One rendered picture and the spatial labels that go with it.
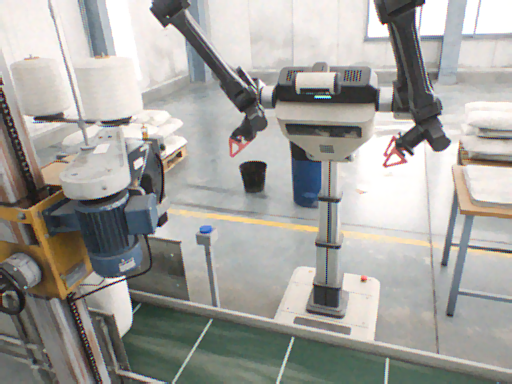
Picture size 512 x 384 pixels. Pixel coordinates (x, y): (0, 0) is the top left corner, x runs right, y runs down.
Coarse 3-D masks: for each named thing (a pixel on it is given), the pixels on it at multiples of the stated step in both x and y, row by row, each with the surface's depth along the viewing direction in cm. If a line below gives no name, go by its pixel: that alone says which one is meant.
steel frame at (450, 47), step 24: (96, 0) 608; (192, 0) 893; (456, 0) 713; (96, 24) 638; (456, 24) 729; (96, 48) 657; (192, 48) 944; (456, 48) 745; (192, 72) 965; (456, 72) 763
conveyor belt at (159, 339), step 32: (160, 320) 200; (192, 320) 199; (128, 352) 183; (160, 352) 182; (192, 352) 181; (224, 352) 179; (256, 352) 178; (288, 352) 177; (320, 352) 176; (352, 352) 175
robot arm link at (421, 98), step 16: (416, 0) 94; (384, 16) 96; (400, 16) 95; (400, 32) 99; (416, 32) 99; (400, 48) 104; (416, 48) 102; (416, 64) 106; (416, 80) 110; (416, 96) 114; (432, 96) 114; (416, 112) 118; (432, 112) 118
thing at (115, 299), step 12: (96, 276) 173; (84, 288) 176; (96, 288) 175; (108, 288) 176; (120, 288) 182; (96, 300) 177; (108, 300) 178; (120, 300) 182; (120, 312) 184; (120, 324) 186
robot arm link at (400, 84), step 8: (384, 0) 93; (392, 0) 93; (400, 0) 93; (408, 0) 93; (392, 8) 94; (392, 32) 107; (392, 40) 110; (392, 48) 114; (400, 56) 113; (400, 64) 115; (400, 72) 118; (392, 80) 124; (400, 80) 121; (400, 88) 122; (432, 88) 122; (400, 96) 124; (400, 104) 128; (408, 104) 125
